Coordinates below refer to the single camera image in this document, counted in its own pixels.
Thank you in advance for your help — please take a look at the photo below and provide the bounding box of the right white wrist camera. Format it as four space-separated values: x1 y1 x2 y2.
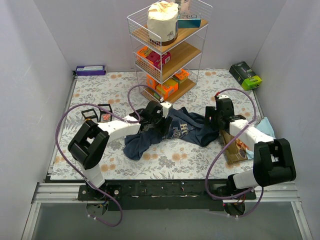
214 92 229 101

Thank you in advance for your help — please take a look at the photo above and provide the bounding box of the black display case pink brooch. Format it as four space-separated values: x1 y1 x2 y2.
98 103 113 123

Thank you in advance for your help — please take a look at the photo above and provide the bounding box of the teal blue box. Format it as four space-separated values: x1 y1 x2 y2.
177 12 202 29

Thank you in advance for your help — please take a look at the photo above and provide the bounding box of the orange yellow box bottom front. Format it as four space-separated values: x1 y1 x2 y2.
155 78 179 100

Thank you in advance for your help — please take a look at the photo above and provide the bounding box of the navy blue printed t-shirt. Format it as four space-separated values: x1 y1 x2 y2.
123 107 220 161

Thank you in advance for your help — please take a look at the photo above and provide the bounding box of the cassava chips bag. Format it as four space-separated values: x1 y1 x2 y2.
219 116 277 165

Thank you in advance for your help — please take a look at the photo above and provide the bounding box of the magenta pink box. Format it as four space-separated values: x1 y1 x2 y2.
154 52 171 70

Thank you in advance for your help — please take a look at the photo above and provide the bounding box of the black green box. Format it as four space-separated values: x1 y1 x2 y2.
229 61 262 91

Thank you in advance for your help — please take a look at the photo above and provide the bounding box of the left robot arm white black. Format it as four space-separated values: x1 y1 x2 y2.
68 100 173 200

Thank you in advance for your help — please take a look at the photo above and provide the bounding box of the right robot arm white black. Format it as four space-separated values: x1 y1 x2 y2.
205 95 297 199

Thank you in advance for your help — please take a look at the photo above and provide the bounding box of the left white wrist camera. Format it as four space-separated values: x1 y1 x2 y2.
160 97 173 118

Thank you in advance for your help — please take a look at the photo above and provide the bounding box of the orange box bottom left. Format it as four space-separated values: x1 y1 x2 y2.
146 74 159 90

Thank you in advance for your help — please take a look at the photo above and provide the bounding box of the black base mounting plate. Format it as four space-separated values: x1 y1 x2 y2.
77 180 257 211

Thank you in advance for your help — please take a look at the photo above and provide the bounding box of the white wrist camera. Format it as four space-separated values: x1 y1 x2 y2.
160 97 173 118
214 92 229 101

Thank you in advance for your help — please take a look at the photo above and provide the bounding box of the black display case gold brooch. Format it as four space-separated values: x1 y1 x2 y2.
81 108 98 123

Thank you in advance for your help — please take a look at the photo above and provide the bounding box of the orange green box bottom back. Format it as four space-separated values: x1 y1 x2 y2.
172 69 190 84

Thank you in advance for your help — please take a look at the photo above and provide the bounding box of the white wire shelf rack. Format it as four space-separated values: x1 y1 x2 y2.
127 0 213 103

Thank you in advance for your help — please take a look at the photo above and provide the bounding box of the aluminium rail frame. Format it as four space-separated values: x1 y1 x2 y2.
22 69 313 240

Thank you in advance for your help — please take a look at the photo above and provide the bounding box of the pink white carton top shelf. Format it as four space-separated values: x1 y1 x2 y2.
173 0 191 14

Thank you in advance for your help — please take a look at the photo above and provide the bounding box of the cream paper wrapped roll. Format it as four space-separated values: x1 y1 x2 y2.
147 0 179 46

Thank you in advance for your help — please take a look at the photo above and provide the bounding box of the purple flat box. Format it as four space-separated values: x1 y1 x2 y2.
75 65 106 76

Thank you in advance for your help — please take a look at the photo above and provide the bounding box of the floral patterned table mat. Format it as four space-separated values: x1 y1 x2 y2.
50 69 262 181

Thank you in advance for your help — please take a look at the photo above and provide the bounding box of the orange snack box upper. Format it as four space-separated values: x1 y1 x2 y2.
136 46 160 66

